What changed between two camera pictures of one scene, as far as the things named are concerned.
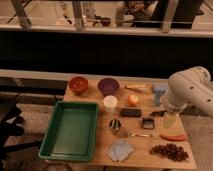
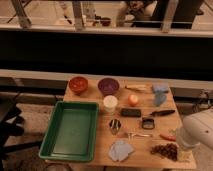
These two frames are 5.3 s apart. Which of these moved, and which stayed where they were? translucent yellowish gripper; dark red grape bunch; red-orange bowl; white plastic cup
Moved: translucent yellowish gripper
Stayed: red-orange bowl; white plastic cup; dark red grape bunch
